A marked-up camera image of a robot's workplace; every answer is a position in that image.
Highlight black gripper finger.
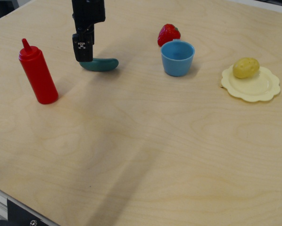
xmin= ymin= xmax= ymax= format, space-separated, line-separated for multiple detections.
xmin=72 ymin=33 xmax=93 ymax=62
xmin=86 ymin=24 xmax=94 ymax=45

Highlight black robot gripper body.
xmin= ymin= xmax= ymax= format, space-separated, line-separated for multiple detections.
xmin=72 ymin=0 xmax=106 ymax=34

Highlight green toy cucumber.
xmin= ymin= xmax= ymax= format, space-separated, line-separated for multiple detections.
xmin=79 ymin=58 xmax=119 ymax=72

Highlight blue plastic cup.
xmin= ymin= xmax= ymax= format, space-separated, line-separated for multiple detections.
xmin=160 ymin=39 xmax=195 ymax=77

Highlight red squeeze bottle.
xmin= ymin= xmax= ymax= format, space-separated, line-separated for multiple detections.
xmin=18 ymin=39 xmax=58 ymax=105

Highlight red toy strawberry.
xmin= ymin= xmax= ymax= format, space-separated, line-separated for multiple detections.
xmin=157 ymin=24 xmax=181 ymax=47

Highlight yellow toy potato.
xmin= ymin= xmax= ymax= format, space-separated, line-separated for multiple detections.
xmin=232 ymin=57 xmax=260 ymax=79

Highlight cream scalloped plate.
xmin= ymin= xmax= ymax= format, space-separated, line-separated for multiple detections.
xmin=221 ymin=66 xmax=281 ymax=103

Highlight black corner bracket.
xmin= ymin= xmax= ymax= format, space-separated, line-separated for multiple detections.
xmin=7 ymin=199 xmax=49 ymax=226

